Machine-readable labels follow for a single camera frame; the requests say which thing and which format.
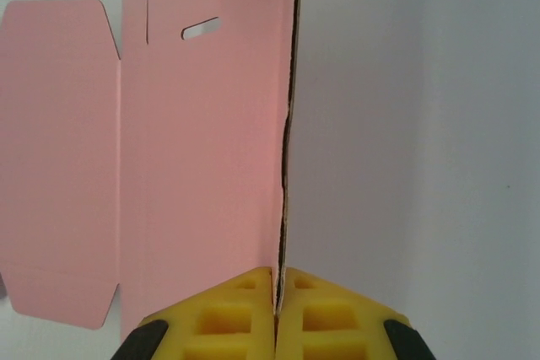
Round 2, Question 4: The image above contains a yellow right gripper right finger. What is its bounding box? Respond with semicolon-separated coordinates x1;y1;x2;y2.
276;266;435;360

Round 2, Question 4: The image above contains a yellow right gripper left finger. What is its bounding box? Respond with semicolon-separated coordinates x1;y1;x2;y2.
110;266;278;360

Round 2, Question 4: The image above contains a pink paper box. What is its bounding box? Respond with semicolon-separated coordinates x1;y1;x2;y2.
0;0;305;338

